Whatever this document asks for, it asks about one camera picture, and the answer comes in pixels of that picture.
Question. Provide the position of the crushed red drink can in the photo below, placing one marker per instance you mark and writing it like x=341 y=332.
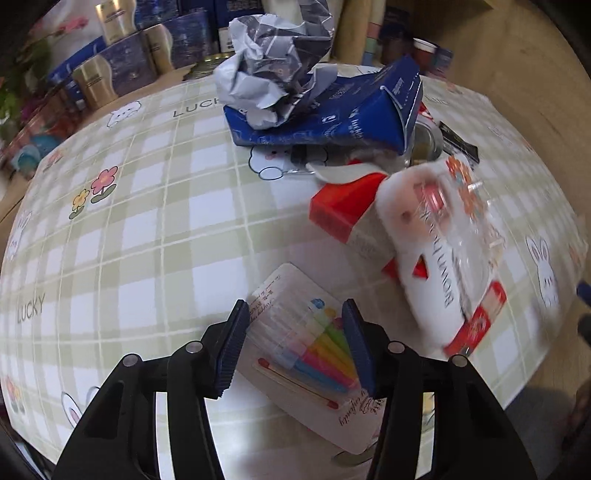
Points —
x=425 y=143

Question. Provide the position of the white plastic fork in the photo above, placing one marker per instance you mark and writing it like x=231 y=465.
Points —
x=332 y=173

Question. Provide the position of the stack of pastel cups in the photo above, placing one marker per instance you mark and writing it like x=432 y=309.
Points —
x=373 y=46

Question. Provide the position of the white card of coloured sticks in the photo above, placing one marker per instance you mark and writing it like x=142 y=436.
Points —
x=295 y=318

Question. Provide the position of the blue gold gift box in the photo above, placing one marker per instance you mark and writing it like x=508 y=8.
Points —
x=115 y=23
x=184 y=41
x=120 y=69

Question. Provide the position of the blue carton box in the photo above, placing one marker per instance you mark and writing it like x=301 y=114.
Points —
x=351 y=115

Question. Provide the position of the checked bunny print tablecloth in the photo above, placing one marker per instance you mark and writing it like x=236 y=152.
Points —
x=138 y=230

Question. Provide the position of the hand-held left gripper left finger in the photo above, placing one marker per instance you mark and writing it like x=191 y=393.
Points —
x=231 y=350

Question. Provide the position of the black wrapper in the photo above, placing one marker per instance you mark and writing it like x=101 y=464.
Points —
x=459 y=143

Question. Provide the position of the silver metal clip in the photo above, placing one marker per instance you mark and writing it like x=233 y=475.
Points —
x=302 y=154

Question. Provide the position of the red cup with white rim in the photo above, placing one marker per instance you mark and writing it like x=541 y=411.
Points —
x=424 y=55

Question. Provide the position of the white plastic package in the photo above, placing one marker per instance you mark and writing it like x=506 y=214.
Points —
x=429 y=249

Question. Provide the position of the teal orange printed box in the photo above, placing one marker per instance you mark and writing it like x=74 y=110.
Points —
x=37 y=147

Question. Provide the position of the red cigarette box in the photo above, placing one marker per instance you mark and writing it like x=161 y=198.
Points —
x=337 y=203

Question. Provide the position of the grey paper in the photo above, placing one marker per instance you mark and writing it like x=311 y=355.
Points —
x=258 y=69

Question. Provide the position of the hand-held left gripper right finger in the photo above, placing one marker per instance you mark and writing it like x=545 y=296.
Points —
x=358 y=350

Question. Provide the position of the gold tin tray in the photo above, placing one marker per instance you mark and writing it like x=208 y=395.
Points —
x=207 y=67

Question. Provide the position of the small blue purple box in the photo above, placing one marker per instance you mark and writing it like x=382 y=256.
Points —
x=443 y=60

